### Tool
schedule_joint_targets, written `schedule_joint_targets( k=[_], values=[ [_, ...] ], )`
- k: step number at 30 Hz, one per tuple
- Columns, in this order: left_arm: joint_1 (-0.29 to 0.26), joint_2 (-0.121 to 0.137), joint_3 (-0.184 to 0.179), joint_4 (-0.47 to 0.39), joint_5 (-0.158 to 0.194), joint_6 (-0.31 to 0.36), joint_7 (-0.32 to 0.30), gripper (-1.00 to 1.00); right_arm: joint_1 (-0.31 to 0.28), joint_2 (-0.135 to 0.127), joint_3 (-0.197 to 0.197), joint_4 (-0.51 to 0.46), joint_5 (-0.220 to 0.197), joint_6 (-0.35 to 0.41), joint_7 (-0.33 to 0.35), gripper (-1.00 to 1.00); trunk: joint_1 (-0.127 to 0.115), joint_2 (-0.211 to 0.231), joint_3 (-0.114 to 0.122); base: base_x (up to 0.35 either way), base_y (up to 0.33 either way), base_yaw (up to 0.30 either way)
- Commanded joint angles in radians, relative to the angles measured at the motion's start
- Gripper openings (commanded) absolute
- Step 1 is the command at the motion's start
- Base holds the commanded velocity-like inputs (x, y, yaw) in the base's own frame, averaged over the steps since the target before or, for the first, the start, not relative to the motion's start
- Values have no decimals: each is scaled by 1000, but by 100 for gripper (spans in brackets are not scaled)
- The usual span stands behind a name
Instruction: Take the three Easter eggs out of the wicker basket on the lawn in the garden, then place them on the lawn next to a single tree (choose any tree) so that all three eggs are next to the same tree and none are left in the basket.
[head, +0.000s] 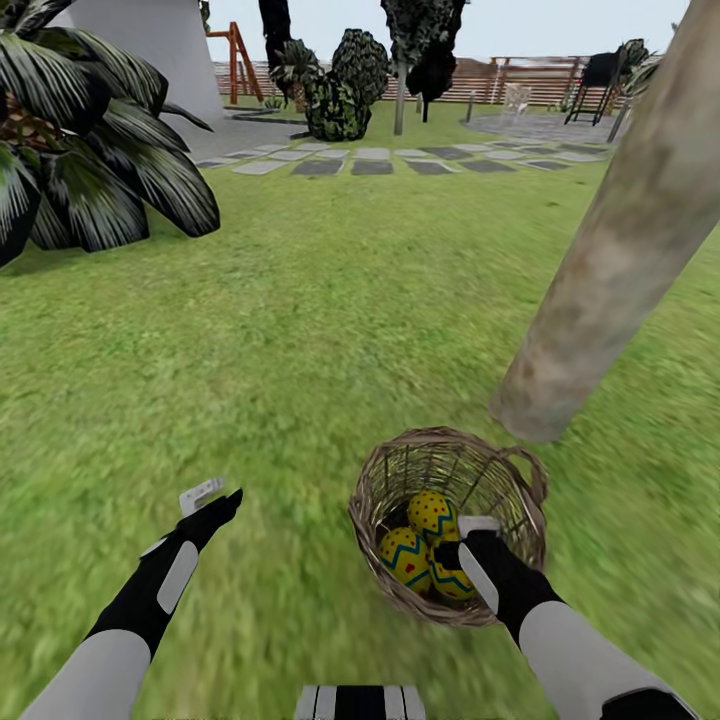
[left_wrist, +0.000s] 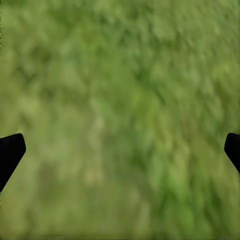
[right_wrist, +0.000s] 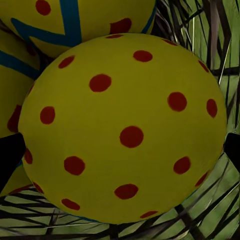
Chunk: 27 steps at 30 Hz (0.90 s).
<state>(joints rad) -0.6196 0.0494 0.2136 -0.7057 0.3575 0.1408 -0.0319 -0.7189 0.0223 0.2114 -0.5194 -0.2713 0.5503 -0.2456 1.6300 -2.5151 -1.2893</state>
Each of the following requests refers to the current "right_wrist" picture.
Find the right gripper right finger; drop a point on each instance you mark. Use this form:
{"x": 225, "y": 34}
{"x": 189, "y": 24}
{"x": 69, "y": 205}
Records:
{"x": 232, "y": 149}

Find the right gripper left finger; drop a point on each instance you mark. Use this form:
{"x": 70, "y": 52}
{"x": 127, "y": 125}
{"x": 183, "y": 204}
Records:
{"x": 12, "y": 150}

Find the easter egg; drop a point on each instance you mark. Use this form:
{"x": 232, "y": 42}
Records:
{"x": 54, "y": 26}
{"x": 20, "y": 66}
{"x": 122, "y": 128}

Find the wicker basket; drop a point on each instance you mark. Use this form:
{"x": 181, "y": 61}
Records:
{"x": 215, "y": 13}

